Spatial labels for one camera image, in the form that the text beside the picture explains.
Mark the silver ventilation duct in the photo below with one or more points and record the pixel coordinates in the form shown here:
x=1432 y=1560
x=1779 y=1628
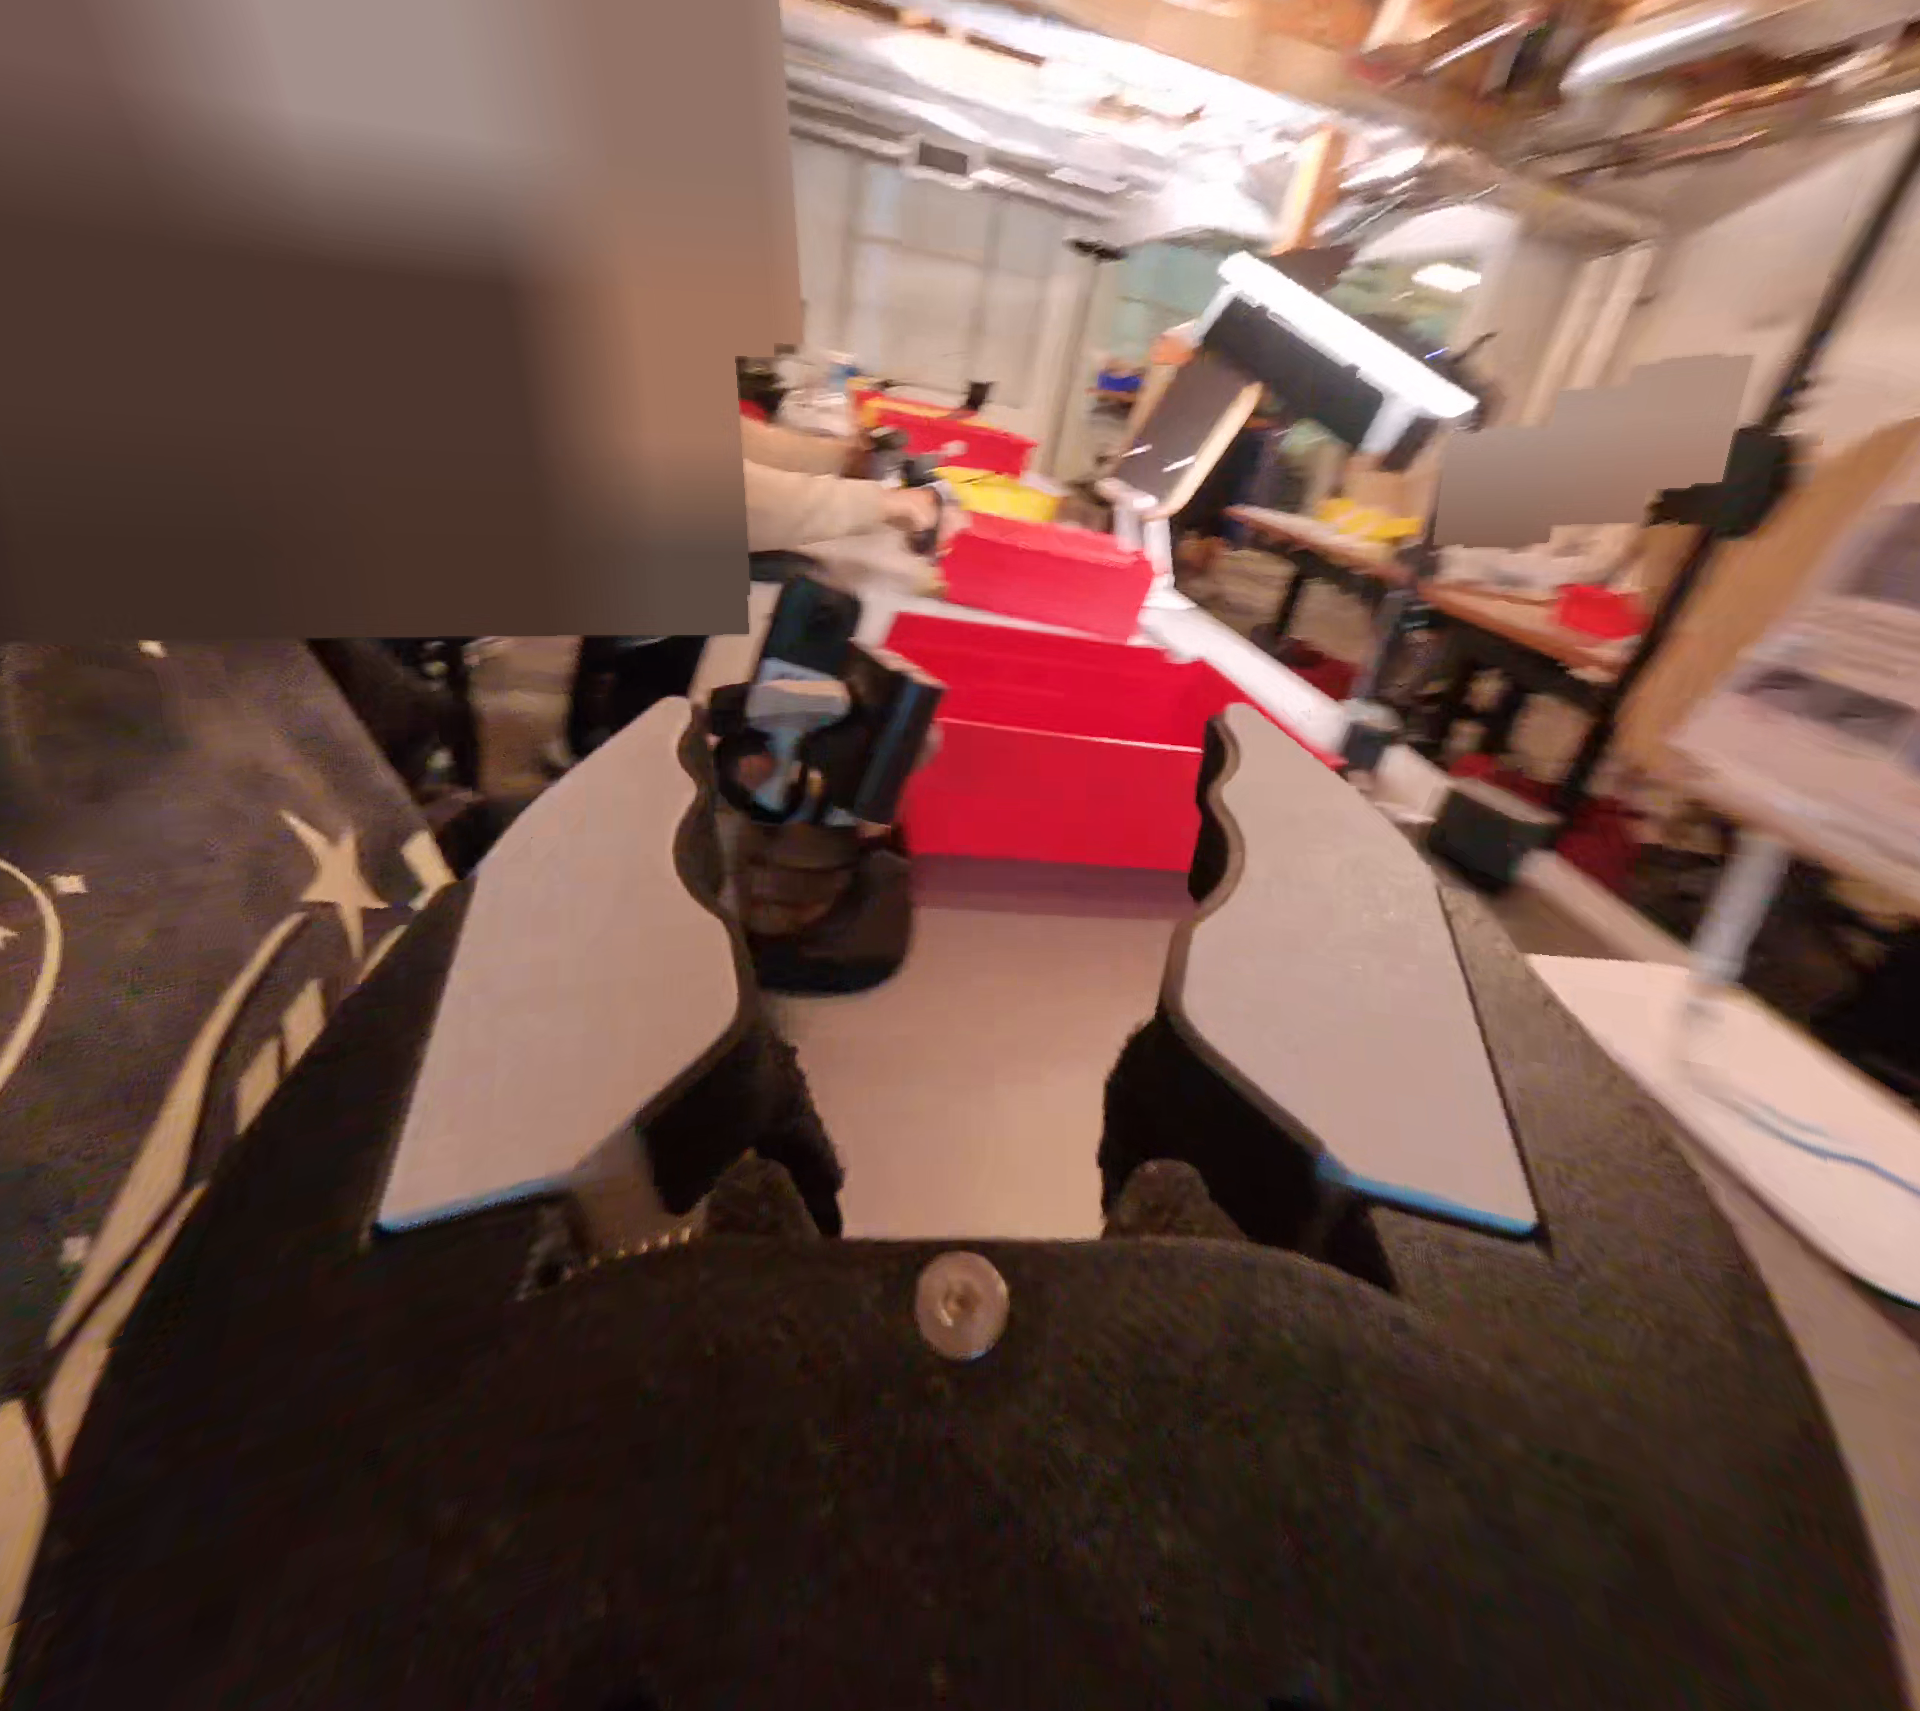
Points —
x=1664 y=47

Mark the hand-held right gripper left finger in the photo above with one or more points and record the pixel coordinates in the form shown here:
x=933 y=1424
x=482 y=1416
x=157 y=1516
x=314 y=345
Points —
x=570 y=993

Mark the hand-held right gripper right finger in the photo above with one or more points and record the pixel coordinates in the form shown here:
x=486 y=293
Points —
x=1335 y=993

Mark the black and white light bar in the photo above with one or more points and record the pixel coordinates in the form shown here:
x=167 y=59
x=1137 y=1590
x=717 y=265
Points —
x=1321 y=369

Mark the red plastic bin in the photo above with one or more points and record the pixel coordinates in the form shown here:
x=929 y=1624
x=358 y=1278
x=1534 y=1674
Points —
x=1050 y=573
x=974 y=445
x=1050 y=797
x=1598 y=609

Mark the person's left hand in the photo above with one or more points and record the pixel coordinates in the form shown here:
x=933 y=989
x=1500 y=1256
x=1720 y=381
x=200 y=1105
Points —
x=794 y=879

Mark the yellow plastic bin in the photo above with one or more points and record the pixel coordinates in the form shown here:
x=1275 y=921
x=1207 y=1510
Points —
x=998 y=497

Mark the wooden background desk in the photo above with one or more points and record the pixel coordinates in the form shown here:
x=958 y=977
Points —
x=1500 y=609

